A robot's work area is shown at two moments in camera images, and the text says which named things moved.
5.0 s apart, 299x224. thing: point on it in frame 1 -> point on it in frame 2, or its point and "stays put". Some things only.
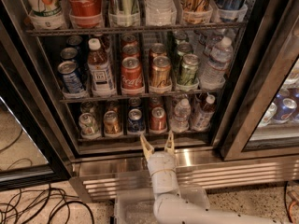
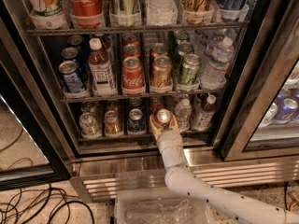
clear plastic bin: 136,205 stays put
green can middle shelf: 189,70 stays put
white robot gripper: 161,162 -> 168,139
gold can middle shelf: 161,72 stays put
